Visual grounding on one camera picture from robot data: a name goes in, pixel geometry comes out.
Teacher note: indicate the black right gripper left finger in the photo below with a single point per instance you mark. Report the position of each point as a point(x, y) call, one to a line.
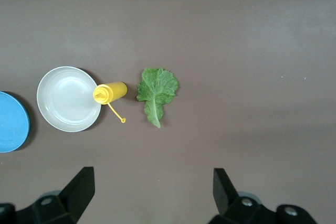
point(65, 205)

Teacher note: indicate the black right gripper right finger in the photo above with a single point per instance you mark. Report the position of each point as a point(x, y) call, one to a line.
point(236, 211)

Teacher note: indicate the yellow mustard squeeze bottle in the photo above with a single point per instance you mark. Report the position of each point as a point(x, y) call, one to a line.
point(113, 91)

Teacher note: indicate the green lettuce leaf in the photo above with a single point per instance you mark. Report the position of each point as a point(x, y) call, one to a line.
point(157, 90)

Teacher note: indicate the blue round plate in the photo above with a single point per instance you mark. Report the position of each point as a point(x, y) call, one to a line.
point(11, 121)

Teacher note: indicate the beige round plate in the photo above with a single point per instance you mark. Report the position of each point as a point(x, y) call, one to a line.
point(65, 100)

